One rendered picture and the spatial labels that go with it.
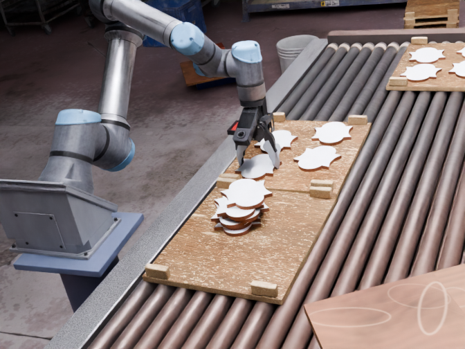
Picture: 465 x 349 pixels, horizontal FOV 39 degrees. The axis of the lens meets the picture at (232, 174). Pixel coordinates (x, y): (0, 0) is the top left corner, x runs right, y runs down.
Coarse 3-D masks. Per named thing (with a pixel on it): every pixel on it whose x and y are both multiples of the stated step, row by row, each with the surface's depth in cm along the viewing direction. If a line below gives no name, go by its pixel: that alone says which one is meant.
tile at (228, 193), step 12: (240, 180) 171; (252, 180) 170; (264, 180) 169; (228, 192) 166; (240, 192) 165; (252, 192) 165; (264, 192) 164; (228, 204) 162; (240, 204) 160; (252, 204) 159
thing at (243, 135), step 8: (248, 112) 179; (256, 112) 178; (240, 120) 178; (248, 120) 178; (256, 120) 179; (240, 128) 177; (248, 128) 176; (240, 136) 175; (248, 136) 175; (240, 144) 176; (248, 144) 176
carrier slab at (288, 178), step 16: (288, 128) 208; (304, 128) 206; (368, 128) 199; (304, 144) 197; (320, 144) 195; (352, 144) 192; (288, 160) 190; (352, 160) 184; (240, 176) 186; (288, 176) 182; (304, 176) 181; (320, 176) 179; (336, 176) 178; (304, 192) 174; (336, 192) 171
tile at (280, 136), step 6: (276, 132) 204; (282, 132) 204; (288, 132) 203; (276, 138) 200; (282, 138) 200; (288, 138) 199; (294, 138) 199; (258, 144) 199; (282, 144) 197; (288, 144) 196; (264, 150) 195; (282, 150) 196
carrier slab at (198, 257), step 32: (288, 192) 175; (192, 224) 169; (288, 224) 162; (320, 224) 160; (160, 256) 159; (192, 256) 157; (224, 256) 155; (256, 256) 153; (288, 256) 151; (192, 288) 148; (224, 288) 144; (288, 288) 141
